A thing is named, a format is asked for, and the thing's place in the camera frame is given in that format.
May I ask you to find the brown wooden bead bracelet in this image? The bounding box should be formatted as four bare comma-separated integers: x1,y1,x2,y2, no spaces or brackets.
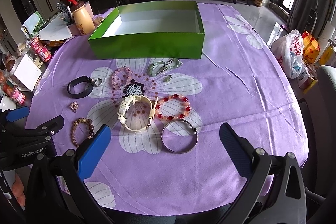
69,118,95,148

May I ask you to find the black wristwatch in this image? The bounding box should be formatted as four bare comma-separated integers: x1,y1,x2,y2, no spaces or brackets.
67,76,102,99

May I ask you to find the silver metal bangle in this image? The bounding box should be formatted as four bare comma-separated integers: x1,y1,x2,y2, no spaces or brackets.
161,119,198,154

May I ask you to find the cream white wristwatch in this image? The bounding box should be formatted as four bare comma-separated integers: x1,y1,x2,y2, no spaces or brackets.
117,94,158,133

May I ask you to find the pink crystal bead bracelet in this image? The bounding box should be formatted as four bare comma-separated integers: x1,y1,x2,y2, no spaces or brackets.
112,66,134,91

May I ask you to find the red and pink bead bracelet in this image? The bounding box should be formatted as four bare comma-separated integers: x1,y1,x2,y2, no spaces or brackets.
154,93,192,121

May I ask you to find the person's left hand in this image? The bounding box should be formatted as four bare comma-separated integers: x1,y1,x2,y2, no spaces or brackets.
11,173,26,207

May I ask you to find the white paper sheet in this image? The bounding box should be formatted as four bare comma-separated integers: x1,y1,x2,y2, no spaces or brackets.
13,54,42,92

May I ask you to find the small sparkly brooch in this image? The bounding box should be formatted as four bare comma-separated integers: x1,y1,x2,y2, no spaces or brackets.
69,101,79,113

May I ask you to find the pink snack can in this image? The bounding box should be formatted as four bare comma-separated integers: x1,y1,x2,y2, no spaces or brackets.
30,36,51,62

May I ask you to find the purple floral tablecloth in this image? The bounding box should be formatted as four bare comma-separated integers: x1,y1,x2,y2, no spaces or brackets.
26,3,309,215

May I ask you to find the cream bottle with brown cap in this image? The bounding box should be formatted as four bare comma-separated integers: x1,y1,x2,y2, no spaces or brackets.
67,0,95,35

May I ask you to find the white plastic shopping bag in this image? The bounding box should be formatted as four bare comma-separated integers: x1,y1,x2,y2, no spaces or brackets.
271,30,303,79

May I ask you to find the yellow red gift bag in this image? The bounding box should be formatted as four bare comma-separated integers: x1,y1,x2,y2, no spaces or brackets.
302,31,320,64

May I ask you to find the green cardboard box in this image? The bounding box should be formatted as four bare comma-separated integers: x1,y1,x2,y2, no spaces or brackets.
88,1,205,59

